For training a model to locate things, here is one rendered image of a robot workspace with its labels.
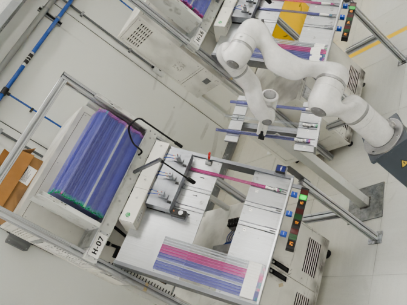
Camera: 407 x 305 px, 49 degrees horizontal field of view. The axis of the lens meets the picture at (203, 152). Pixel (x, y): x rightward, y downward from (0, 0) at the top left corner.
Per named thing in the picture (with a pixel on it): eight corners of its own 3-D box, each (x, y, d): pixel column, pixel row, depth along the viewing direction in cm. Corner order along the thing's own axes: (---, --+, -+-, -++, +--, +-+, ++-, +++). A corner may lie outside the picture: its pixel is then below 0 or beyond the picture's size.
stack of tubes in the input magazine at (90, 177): (145, 134, 240) (102, 105, 230) (102, 218, 215) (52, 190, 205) (134, 140, 249) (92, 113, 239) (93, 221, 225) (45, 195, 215)
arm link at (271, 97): (274, 121, 220) (275, 107, 226) (278, 103, 210) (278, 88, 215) (257, 119, 221) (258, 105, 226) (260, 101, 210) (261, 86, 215)
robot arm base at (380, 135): (396, 111, 199) (370, 87, 192) (409, 137, 184) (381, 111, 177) (361, 137, 208) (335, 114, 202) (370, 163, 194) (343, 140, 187)
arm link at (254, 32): (330, 110, 187) (344, 79, 192) (344, 100, 176) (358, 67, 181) (225, 52, 186) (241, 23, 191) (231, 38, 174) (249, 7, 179)
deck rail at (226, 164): (293, 181, 235) (294, 175, 230) (292, 184, 234) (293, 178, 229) (168, 151, 254) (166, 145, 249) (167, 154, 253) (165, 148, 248)
